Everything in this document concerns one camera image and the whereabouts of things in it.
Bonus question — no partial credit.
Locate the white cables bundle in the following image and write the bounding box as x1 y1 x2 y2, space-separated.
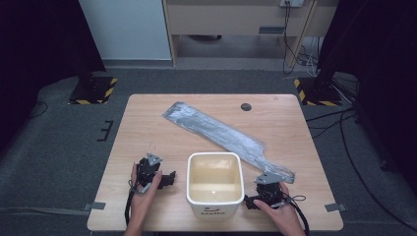
304 36 321 79

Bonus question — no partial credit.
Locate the black stand with striped base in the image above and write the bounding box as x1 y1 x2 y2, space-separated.
293 76 344 107
68 76 119 106

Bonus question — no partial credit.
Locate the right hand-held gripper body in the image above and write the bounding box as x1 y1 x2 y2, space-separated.
254 171 287 208

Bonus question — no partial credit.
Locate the grey desk label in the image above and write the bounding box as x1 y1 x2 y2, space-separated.
258 26 286 35

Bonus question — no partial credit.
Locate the white bin rim ring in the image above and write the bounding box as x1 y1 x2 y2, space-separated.
186 151 246 207

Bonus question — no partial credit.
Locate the grey plastic trash bag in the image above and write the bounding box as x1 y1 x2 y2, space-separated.
161 101 296 185

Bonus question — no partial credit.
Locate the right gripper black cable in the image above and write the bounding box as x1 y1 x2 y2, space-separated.
278 193 311 236

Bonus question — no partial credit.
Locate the long black floor cable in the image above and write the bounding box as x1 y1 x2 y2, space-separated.
338 107 417 232

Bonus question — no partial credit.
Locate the light wooden desk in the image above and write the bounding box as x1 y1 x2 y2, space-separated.
161 0 340 69

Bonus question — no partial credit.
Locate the black floor cable loop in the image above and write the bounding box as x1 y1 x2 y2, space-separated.
28 100 49 120

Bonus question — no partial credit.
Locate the person's left hand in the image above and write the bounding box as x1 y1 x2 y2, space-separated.
129 162 163 228

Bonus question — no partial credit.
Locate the grey tape strip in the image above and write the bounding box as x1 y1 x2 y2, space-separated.
82 202 107 211
324 203 347 212

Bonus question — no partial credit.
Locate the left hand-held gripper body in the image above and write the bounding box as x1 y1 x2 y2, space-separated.
135 151 165 195

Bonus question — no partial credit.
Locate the black hanging power cable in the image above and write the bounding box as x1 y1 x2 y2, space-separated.
281 2 297 76

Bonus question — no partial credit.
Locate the person's right hand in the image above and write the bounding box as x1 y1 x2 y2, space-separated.
253 182 305 232

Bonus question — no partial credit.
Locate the dark curtain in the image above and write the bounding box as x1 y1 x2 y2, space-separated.
316 0 417 195
0 0 106 152

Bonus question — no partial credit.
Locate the white plastic trash bin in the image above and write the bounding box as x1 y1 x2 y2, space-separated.
186 151 246 220

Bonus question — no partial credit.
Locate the grey power strip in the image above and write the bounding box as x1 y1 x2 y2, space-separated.
278 0 305 8

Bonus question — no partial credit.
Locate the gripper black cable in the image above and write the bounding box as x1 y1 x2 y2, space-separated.
124 183 140 227
278 193 311 236

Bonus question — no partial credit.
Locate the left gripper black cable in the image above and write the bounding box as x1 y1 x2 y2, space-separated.
124 183 140 227

